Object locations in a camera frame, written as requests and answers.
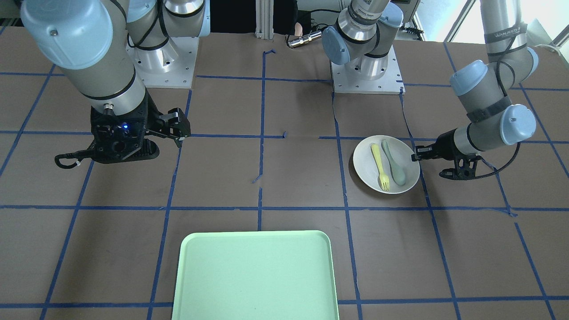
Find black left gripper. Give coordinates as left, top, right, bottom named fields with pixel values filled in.
left=411, top=129, right=467, bottom=162

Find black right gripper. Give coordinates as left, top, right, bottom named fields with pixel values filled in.
left=91, top=91, right=191, bottom=154

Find white round plate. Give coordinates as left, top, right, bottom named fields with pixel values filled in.
left=353, top=135, right=421, bottom=194

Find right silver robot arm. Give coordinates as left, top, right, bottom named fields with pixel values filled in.
left=20, top=0, right=211, bottom=160

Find yellow plastic fork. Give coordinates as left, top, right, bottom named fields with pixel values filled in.
left=370, top=143, right=390, bottom=191

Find sage green plastic spoon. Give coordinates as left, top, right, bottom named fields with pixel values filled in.
left=381, top=140, right=406, bottom=186

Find silver metal connector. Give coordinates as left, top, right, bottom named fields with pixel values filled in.
left=286, top=30, right=322, bottom=49

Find mint green tray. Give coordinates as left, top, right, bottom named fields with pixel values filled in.
left=172, top=230, right=340, bottom=320

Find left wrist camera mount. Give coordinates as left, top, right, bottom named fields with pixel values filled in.
left=438, top=154, right=482, bottom=181

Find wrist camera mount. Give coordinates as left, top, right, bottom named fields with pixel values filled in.
left=438, top=154, right=482, bottom=181
left=92, top=121, right=160, bottom=164

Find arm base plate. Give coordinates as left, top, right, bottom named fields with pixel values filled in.
left=126, top=38, right=200, bottom=89
left=330, top=46, right=406, bottom=95

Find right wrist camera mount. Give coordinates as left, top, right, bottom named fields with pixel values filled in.
left=92, top=121, right=160, bottom=164

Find aluminium frame post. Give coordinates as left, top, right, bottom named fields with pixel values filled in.
left=254, top=0, right=274, bottom=42

